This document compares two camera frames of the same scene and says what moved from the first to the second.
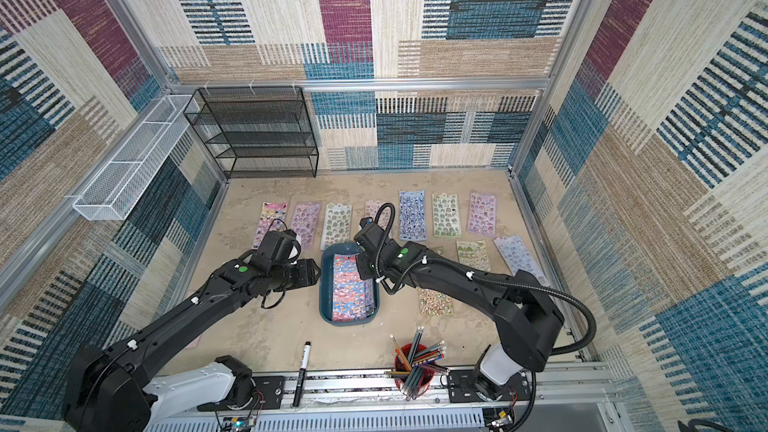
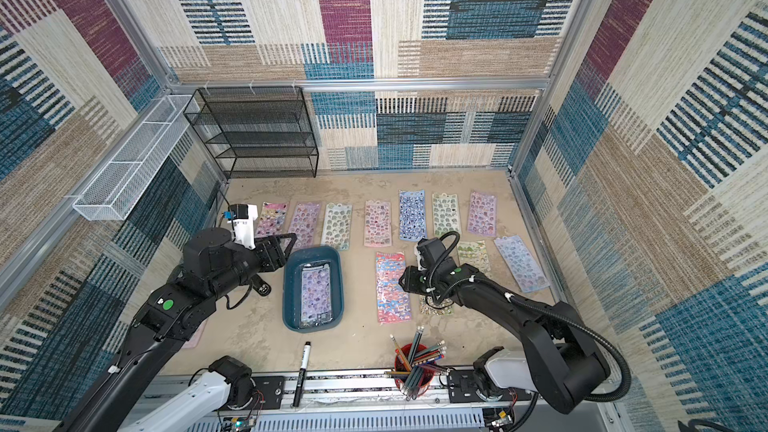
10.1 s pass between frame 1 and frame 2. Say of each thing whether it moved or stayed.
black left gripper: moved
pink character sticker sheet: stayed
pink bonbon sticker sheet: stayed
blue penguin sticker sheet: stayed
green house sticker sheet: stayed
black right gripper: moved
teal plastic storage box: moved
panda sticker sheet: stayed
